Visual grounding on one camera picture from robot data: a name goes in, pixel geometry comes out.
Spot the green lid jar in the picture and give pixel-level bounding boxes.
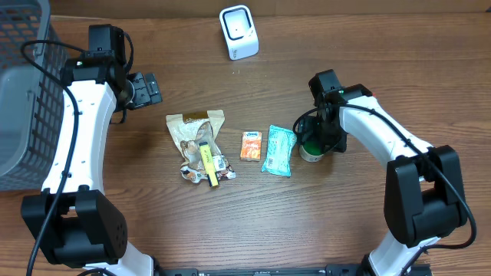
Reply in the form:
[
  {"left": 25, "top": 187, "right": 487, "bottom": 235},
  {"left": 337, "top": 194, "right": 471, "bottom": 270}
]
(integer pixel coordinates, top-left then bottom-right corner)
[{"left": 299, "top": 141, "right": 325, "bottom": 163}]

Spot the teal wet wipes pack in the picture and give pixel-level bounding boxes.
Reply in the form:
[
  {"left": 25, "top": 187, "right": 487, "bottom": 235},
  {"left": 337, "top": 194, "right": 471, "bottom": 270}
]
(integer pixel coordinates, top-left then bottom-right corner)
[{"left": 262, "top": 125, "right": 297, "bottom": 177}]

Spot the beige snack pouch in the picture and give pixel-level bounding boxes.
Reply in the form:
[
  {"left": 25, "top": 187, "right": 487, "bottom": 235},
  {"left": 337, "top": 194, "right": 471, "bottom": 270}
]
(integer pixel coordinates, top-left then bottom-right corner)
[{"left": 166, "top": 110, "right": 236, "bottom": 184}]

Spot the orange tissue pack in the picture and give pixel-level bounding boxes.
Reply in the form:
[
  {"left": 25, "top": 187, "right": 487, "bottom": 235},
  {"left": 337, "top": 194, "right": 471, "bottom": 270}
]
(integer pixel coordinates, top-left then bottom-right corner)
[{"left": 239, "top": 131, "right": 262, "bottom": 161}]

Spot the yellow snack stick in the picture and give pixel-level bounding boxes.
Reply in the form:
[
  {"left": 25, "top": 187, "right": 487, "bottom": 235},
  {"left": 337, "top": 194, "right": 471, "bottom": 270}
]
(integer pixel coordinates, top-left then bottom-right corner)
[{"left": 199, "top": 142, "right": 219, "bottom": 188}]

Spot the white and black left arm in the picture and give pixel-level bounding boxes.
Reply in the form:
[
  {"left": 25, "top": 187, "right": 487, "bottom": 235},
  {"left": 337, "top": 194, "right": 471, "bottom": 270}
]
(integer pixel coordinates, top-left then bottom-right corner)
[{"left": 21, "top": 50, "right": 163, "bottom": 275}]

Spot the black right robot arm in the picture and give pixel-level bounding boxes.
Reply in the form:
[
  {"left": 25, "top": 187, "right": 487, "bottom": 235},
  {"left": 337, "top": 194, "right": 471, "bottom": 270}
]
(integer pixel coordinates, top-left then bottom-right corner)
[{"left": 293, "top": 82, "right": 476, "bottom": 275}]

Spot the white barcode scanner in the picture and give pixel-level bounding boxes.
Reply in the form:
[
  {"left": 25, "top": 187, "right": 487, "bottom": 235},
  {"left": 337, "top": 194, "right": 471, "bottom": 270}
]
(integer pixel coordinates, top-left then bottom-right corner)
[{"left": 219, "top": 5, "right": 259, "bottom": 61}]

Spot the grey plastic mesh basket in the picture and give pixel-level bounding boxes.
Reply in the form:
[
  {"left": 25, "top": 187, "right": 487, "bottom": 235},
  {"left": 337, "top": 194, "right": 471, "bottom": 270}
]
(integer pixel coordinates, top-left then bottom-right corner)
[{"left": 1, "top": 0, "right": 68, "bottom": 191}]

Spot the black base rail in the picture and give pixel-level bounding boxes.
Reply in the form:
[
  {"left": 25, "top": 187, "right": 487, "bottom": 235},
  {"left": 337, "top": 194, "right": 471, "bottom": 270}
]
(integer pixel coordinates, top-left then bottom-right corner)
[{"left": 159, "top": 264, "right": 371, "bottom": 276}]

